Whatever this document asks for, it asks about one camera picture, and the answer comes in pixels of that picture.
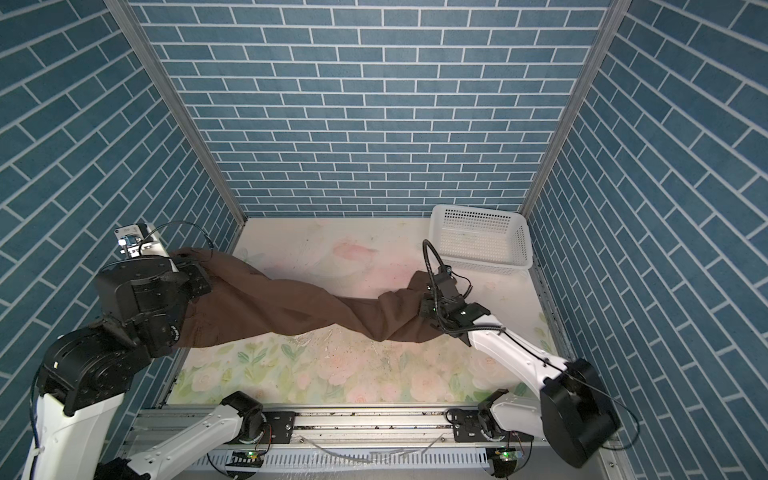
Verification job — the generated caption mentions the brown trousers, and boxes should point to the brown trousers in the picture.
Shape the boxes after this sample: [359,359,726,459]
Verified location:
[172,248,442,348]

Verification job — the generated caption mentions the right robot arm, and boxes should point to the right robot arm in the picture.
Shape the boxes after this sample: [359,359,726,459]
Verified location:
[427,267,621,468]

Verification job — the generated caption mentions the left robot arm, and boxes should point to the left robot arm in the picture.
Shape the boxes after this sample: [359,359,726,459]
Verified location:
[22,255,266,479]

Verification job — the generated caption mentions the white perforated plastic basket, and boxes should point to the white perforated plastic basket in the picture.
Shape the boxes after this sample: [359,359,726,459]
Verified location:
[428,205,533,275]

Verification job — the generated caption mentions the right green circuit board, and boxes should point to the right green circuit board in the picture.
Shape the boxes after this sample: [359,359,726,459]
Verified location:
[489,447,523,470]

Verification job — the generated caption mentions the green circuit board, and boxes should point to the green circuit board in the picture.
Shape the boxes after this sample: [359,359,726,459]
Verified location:
[489,447,523,470]
[227,450,263,469]

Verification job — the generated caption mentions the left green circuit board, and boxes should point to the left green circuit board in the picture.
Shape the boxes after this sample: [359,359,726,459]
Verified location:
[227,450,263,469]

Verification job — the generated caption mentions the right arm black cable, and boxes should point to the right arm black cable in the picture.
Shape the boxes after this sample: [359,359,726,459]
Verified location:
[421,238,642,452]

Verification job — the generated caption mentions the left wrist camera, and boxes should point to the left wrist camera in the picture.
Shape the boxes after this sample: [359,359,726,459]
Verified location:
[114,223,168,259]

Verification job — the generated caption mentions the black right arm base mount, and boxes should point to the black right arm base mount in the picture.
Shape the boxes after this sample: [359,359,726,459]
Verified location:
[444,408,487,443]

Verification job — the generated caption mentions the grey loose cable on rail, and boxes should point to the grey loose cable on rail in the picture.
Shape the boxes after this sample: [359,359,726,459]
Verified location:
[298,433,445,464]

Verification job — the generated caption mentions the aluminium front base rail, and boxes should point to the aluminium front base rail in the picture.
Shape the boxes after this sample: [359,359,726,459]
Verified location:
[116,404,625,475]

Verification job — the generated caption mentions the white slotted cable duct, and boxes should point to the white slotted cable duct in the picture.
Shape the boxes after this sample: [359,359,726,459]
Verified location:
[222,448,490,473]

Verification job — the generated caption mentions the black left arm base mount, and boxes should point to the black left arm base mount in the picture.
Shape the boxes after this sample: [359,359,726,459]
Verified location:
[262,411,297,445]

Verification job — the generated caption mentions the aluminium left corner post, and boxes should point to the aluminium left corner post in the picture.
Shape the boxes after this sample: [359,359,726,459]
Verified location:
[104,0,247,227]

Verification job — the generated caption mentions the aluminium corner post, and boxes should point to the aluminium corner post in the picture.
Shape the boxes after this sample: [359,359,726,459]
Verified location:
[104,0,247,227]
[520,0,631,219]

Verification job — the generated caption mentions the aluminium right corner post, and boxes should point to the aluminium right corner post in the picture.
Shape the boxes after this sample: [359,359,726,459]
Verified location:
[520,0,631,219]

